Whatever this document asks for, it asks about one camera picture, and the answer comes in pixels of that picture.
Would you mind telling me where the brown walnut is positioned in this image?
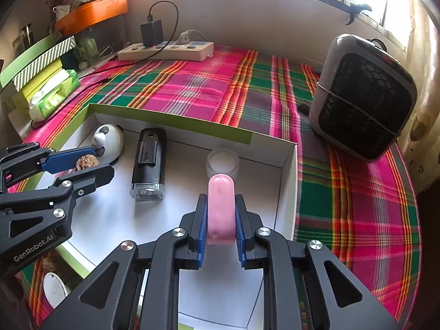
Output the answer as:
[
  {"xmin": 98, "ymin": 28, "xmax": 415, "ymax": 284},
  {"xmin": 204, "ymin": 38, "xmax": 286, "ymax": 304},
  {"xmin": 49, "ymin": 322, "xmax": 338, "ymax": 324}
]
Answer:
[
  {"xmin": 42, "ymin": 252, "xmax": 64, "ymax": 275},
  {"xmin": 75, "ymin": 154, "xmax": 99, "ymax": 171}
]

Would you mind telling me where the white lid green jar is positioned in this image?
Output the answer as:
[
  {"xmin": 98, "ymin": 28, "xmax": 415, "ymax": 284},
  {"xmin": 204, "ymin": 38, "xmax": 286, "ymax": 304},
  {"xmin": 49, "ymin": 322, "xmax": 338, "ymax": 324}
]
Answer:
[{"xmin": 43, "ymin": 272, "xmax": 71, "ymax": 308}]

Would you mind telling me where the white panda figure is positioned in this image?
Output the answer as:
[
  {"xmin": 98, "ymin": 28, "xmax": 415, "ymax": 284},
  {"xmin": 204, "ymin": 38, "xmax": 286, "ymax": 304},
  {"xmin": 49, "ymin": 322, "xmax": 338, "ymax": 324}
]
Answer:
[{"xmin": 92, "ymin": 124, "xmax": 125, "ymax": 165}]

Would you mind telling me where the black bike light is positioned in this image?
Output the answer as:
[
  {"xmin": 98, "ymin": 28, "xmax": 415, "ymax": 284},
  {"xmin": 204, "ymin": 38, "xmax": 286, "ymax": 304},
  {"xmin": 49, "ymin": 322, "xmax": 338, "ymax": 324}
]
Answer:
[{"xmin": 130, "ymin": 128, "xmax": 167, "ymax": 201}]

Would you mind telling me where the pink clip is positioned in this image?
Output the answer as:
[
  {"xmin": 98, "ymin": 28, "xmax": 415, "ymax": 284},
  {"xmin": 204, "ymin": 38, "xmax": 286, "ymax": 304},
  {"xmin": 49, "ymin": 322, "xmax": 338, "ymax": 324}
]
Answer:
[{"xmin": 207, "ymin": 174, "xmax": 236, "ymax": 245}]

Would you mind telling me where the green tissue pack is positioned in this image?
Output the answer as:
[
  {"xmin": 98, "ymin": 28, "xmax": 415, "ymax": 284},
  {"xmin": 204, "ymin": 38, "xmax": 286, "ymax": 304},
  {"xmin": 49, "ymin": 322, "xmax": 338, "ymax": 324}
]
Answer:
[{"xmin": 28, "ymin": 68, "xmax": 80, "ymax": 123}]

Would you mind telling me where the yellow green box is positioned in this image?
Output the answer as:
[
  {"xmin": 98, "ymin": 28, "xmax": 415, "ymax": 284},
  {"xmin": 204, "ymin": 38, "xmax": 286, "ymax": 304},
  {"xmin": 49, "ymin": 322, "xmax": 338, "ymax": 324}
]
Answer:
[{"xmin": 10, "ymin": 58, "xmax": 63, "ymax": 112}]

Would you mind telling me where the striped white box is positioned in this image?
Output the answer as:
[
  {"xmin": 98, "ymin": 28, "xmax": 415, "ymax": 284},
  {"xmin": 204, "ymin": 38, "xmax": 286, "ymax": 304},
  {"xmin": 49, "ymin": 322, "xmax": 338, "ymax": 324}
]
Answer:
[{"xmin": 13, "ymin": 36, "xmax": 76, "ymax": 92}]

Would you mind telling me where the green flat lid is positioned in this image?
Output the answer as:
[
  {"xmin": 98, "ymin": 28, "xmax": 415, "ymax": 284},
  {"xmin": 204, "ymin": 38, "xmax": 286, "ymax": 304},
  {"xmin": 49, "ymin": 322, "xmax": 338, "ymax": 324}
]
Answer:
[{"xmin": 1, "ymin": 34, "xmax": 56, "ymax": 88}]

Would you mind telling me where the pink plaid bed cloth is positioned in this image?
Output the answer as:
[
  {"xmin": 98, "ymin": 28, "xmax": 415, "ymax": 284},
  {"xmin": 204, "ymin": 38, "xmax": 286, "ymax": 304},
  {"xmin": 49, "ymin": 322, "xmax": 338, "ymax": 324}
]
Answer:
[{"xmin": 25, "ymin": 45, "xmax": 421, "ymax": 326}]

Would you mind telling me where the green white cardboard box tray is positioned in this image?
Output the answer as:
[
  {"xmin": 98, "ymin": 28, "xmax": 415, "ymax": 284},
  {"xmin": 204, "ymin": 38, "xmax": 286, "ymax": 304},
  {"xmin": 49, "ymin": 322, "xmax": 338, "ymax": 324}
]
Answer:
[{"xmin": 50, "ymin": 104, "xmax": 298, "ymax": 329}]

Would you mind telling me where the orange shelf tray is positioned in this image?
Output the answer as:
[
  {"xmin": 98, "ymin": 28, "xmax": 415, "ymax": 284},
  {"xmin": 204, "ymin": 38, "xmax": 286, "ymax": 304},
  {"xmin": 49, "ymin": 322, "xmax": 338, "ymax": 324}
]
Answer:
[{"xmin": 54, "ymin": 0, "xmax": 128, "ymax": 37}]

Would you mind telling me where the black charger adapter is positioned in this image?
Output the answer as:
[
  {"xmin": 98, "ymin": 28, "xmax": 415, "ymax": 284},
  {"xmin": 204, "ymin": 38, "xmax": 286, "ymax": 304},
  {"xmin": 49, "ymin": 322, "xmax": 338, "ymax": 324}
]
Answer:
[{"xmin": 140, "ymin": 14, "xmax": 164, "ymax": 47}]

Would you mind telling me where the white plug on strip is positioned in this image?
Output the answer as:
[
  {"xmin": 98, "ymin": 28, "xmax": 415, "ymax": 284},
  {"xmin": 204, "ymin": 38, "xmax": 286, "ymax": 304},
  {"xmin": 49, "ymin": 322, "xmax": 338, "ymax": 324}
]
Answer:
[{"xmin": 176, "ymin": 29, "xmax": 209, "ymax": 45}]

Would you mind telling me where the grey black fan heater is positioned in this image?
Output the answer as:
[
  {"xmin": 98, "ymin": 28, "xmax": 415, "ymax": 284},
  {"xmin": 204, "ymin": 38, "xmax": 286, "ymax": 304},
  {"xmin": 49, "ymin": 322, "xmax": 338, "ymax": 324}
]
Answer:
[{"xmin": 309, "ymin": 34, "xmax": 417, "ymax": 163}]

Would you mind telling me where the beige power strip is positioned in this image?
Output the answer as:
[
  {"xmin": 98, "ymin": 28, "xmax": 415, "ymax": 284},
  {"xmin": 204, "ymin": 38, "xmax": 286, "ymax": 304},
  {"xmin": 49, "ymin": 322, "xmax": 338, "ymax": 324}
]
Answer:
[{"xmin": 117, "ymin": 41, "xmax": 214, "ymax": 62}]

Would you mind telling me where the black window latch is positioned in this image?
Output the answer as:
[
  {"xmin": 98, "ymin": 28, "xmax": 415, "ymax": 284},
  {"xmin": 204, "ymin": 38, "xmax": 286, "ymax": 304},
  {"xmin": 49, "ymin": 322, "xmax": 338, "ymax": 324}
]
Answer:
[{"xmin": 345, "ymin": 3, "xmax": 372, "ymax": 25}]

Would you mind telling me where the black charger cable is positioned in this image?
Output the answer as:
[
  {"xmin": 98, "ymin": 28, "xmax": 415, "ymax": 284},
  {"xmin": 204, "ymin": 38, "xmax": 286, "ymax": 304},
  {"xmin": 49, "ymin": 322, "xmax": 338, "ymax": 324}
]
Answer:
[{"xmin": 31, "ymin": 0, "xmax": 180, "ymax": 130}]

